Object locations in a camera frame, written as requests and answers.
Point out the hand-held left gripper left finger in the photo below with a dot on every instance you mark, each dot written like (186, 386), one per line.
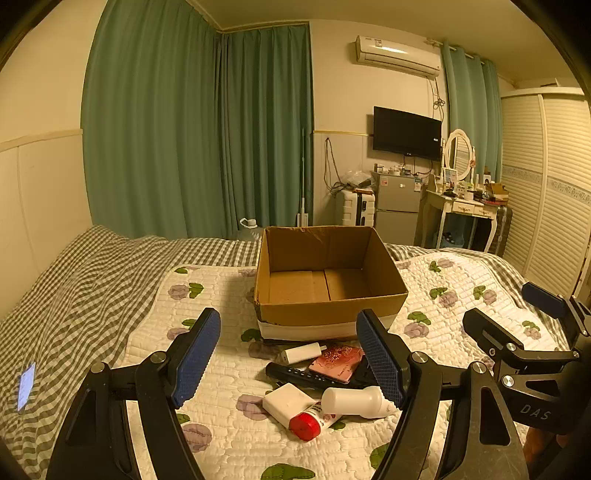
(196, 360)

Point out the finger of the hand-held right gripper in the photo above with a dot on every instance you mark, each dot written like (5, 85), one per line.
(545, 297)
(489, 330)

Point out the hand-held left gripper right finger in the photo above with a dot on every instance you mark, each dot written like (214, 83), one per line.
(381, 360)

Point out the pink patterned packet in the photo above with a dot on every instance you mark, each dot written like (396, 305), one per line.
(334, 362)

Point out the white plastic bottle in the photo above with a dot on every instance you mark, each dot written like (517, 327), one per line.
(351, 401)

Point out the black remote control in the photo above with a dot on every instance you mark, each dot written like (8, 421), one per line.
(295, 373)

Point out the red capped tube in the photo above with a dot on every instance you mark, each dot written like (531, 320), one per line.
(307, 424)

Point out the white charger block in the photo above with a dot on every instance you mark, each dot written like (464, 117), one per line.
(288, 401)

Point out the brown cardboard box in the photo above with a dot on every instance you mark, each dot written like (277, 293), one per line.
(323, 258)

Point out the person's right hand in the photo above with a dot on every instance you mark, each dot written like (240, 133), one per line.
(540, 445)

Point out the floral quilted blanket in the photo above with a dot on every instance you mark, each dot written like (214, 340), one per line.
(221, 300)

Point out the dark suitcase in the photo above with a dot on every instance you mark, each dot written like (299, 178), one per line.
(501, 230)

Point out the blue bag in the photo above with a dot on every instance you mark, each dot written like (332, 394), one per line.
(452, 240)

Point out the white slatted wardrobe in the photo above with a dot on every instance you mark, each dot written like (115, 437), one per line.
(549, 184)

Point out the small open cardboard box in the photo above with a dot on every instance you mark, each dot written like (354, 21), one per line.
(498, 188)

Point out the white dressing table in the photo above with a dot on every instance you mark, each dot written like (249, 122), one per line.
(461, 205)

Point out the clear water jug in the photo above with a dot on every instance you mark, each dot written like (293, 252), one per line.
(249, 230)

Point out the white suitcase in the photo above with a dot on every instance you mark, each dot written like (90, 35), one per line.
(355, 207)

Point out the silver small fridge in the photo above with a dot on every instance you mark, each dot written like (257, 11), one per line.
(397, 203)

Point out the white flat mop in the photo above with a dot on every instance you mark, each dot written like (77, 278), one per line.
(302, 217)

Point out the white oval vanity mirror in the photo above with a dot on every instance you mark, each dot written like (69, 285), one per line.
(458, 152)

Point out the smartphone with lit screen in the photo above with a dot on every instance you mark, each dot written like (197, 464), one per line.
(26, 386)

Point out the clear plastic bag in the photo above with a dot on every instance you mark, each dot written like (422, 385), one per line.
(358, 177)

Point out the narrow green curtain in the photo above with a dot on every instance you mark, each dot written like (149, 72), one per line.
(471, 110)

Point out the green corner curtain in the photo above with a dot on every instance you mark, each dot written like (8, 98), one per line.
(268, 138)

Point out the wide green curtain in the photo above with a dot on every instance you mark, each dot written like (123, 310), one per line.
(152, 129)

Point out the white air conditioner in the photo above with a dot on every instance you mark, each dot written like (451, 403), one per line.
(397, 56)

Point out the small photo frame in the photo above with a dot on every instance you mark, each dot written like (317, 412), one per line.
(450, 175)

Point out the black wall television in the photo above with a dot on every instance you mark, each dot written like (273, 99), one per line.
(406, 134)

